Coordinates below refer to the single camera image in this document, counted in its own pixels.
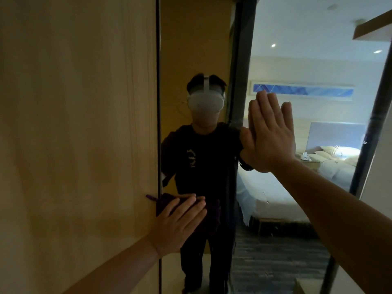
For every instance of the person's right forearm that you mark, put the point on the person's right forearm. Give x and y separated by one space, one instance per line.
337 217

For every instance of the tall wall mirror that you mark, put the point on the tall wall mirror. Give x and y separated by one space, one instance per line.
196 42

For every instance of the wooden wardrobe door panel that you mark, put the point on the wooden wardrobe door panel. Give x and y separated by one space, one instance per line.
76 119

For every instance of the purple cloth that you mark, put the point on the purple cloth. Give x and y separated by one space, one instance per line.
163 200

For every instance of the person's left forearm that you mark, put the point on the person's left forearm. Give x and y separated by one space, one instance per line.
122 272

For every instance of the person's left hand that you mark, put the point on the person's left hand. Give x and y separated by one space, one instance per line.
176 226

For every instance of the person's right hand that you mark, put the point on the person's right hand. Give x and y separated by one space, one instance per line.
271 140

